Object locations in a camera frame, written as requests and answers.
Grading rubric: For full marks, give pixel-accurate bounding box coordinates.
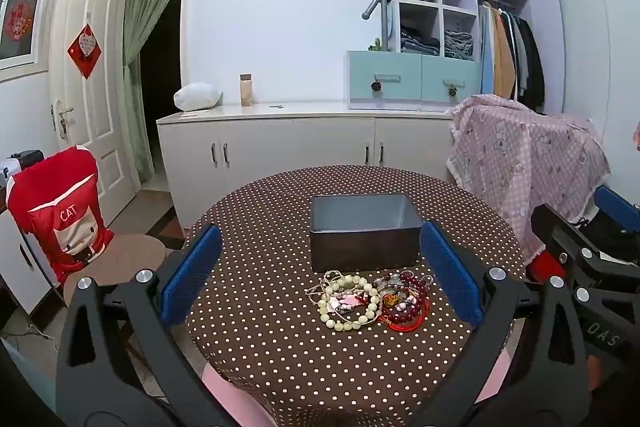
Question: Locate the red window paper-cut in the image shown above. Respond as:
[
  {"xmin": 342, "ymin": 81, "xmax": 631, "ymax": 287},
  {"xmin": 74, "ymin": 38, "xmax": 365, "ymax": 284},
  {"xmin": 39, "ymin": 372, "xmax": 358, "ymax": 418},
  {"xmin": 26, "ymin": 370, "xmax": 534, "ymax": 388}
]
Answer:
[{"xmin": 4, "ymin": 0, "xmax": 33, "ymax": 42}]

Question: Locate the green curtain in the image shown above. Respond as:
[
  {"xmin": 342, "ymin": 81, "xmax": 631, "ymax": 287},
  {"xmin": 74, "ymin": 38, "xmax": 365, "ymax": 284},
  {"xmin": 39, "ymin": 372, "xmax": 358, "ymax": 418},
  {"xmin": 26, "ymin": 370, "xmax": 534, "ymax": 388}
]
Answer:
[{"xmin": 122, "ymin": 0, "xmax": 183, "ymax": 180}]

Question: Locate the white stuffed bag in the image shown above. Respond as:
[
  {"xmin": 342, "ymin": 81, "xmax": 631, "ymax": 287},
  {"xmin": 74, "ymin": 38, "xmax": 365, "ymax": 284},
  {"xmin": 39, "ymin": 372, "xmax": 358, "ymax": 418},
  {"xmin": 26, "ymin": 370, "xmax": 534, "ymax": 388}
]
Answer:
[{"xmin": 173, "ymin": 82, "xmax": 223, "ymax": 112}]

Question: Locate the white framed window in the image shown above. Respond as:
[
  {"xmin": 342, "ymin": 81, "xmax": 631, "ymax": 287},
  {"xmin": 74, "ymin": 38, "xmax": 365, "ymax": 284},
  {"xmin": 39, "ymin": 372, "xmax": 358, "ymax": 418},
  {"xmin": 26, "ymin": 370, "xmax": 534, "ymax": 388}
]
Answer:
[{"xmin": 0, "ymin": 0, "xmax": 58, "ymax": 70}]

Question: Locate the black device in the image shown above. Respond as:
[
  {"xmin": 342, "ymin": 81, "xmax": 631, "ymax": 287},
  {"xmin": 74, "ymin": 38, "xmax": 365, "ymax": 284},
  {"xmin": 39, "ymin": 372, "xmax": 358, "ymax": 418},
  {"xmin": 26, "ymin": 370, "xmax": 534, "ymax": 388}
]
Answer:
[{"xmin": 2, "ymin": 149, "xmax": 45, "ymax": 172}]

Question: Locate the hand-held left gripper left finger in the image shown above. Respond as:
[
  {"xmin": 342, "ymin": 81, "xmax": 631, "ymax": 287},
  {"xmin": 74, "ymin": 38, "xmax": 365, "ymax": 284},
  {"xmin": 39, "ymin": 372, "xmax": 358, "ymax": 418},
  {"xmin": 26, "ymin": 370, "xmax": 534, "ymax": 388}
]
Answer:
[{"xmin": 56, "ymin": 224, "xmax": 241, "ymax": 427}]

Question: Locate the white panel door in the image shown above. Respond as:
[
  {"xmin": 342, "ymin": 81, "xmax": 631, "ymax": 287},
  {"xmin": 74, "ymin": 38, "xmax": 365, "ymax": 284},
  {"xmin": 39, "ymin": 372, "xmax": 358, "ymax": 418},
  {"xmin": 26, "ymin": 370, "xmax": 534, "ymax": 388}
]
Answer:
[{"xmin": 50, "ymin": 0, "xmax": 143, "ymax": 212}]

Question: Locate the white low cabinet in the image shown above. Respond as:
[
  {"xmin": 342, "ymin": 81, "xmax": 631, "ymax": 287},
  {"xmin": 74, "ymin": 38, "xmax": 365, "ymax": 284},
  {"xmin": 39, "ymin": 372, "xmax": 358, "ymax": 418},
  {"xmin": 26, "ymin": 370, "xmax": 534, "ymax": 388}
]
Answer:
[{"xmin": 156, "ymin": 103, "xmax": 456, "ymax": 228}]

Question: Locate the row of hanging clothes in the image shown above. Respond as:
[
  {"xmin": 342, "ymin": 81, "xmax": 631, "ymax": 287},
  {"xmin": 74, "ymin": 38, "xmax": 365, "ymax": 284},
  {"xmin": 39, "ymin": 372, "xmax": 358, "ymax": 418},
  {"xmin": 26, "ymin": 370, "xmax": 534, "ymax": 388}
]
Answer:
[{"xmin": 477, "ymin": 2, "xmax": 546, "ymax": 112}]

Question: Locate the grey metal tin box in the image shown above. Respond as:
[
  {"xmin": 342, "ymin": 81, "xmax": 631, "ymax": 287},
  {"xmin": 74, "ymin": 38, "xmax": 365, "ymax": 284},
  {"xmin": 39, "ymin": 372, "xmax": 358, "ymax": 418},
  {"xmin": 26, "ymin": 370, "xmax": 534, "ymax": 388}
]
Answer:
[{"xmin": 309, "ymin": 193, "xmax": 422, "ymax": 273}]

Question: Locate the dark red bead bracelet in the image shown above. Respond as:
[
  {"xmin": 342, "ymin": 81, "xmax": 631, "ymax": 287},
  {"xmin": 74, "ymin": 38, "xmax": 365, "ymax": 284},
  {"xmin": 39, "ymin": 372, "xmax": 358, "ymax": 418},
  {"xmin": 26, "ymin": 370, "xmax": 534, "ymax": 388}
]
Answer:
[{"xmin": 377, "ymin": 271, "xmax": 435, "ymax": 323}]

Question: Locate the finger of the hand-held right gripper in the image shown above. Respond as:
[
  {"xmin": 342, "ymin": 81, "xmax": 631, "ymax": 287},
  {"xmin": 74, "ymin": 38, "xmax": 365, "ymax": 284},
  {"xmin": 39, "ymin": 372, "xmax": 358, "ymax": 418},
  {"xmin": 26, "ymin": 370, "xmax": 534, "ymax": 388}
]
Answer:
[
  {"xmin": 594, "ymin": 185, "xmax": 640, "ymax": 230},
  {"xmin": 530, "ymin": 203, "xmax": 640, "ymax": 358}
]

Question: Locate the metal door handle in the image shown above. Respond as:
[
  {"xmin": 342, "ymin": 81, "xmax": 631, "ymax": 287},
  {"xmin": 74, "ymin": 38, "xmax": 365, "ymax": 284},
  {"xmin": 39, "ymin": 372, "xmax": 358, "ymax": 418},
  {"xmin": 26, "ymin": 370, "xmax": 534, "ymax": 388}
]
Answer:
[{"xmin": 51, "ymin": 101, "xmax": 74, "ymax": 138}]

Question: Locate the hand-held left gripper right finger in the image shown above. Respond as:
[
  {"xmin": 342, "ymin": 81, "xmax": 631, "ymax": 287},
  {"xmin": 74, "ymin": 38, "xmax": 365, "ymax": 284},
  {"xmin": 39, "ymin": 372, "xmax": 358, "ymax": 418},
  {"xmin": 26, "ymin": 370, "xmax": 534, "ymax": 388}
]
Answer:
[{"xmin": 402, "ymin": 221, "xmax": 593, "ymax": 427}]

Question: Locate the teal drawer unit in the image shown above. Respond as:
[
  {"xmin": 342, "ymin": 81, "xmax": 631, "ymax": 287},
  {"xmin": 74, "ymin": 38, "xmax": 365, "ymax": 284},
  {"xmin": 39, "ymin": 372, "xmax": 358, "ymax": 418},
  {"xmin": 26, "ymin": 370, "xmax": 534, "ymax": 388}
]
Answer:
[{"xmin": 346, "ymin": 50, "xmax": 482, "ymax": 112}]

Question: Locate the folded blue jeans stack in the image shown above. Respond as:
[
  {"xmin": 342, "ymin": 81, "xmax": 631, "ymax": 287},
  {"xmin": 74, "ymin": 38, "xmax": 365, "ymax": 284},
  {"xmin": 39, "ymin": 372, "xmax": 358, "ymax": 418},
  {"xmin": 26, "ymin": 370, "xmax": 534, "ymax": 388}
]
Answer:
[{"xmin": 400, "ymin": 27, "xmax": 441, "ymax": 56}]

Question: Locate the pink charm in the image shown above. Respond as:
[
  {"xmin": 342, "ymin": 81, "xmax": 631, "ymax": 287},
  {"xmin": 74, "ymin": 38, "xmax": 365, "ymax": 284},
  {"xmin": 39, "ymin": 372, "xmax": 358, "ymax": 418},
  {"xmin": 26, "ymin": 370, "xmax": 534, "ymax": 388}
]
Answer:
[{"xmin": 335, "ymin": 294, "xmax": 366, "ymax": 313}]

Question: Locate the red plastic item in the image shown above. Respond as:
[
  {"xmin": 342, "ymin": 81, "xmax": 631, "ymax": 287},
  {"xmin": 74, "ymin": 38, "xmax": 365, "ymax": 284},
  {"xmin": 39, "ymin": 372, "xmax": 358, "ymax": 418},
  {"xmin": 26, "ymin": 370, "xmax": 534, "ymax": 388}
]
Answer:
[{"xmin": 527, "ymin": 249, "xmax": 566, "ymax": 283}]

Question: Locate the colourful bead bracelet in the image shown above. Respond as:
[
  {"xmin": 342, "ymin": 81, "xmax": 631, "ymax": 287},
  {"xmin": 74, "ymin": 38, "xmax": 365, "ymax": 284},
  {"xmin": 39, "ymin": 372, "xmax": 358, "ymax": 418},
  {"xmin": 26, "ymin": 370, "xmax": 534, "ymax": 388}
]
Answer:
[{"xmin": 382, "ymin": 289, "xmax": 416, "ymax": 313}]

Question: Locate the white side cabinet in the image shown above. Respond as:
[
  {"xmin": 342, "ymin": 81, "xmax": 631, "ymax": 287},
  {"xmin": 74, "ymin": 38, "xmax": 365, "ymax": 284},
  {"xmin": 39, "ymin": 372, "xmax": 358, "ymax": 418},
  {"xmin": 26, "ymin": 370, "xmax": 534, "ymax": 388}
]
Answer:
[{"xmin": 0, "ymin": 167, "xmax": 53, "ymax": 315}]

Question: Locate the pale green bead bracelet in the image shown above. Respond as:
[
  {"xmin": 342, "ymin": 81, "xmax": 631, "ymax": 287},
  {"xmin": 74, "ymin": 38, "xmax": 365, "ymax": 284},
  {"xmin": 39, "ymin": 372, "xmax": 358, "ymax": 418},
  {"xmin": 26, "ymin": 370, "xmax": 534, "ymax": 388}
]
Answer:
[{"xmin": 318, "ymin": 274, "xmax": 383, "ymax": 332}]

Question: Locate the folded grey clothes stack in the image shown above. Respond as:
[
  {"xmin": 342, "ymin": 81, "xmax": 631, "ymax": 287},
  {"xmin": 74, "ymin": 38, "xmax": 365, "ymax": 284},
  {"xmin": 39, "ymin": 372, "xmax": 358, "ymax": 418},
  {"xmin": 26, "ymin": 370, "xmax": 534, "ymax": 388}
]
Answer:
[{"xmin": 444, "ymin": 30, "xmax": 473, "ymax": 59}]

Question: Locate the red diamond door decoration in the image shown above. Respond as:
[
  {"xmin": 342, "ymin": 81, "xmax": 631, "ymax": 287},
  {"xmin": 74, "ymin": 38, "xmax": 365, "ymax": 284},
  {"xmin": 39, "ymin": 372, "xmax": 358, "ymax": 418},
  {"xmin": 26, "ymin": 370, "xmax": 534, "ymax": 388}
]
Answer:
[{"xmin": 67, "ymin": 23, "xmax": 103, "ymax": 80}]

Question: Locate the pink checked bear cloth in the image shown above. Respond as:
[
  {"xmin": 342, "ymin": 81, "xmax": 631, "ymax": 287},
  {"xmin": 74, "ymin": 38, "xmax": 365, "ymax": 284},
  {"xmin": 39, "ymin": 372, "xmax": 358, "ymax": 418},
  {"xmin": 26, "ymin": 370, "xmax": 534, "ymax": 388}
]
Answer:
[{"xmin": 446, "ymin": 94, "xmax": 612, "ymax": 268}]

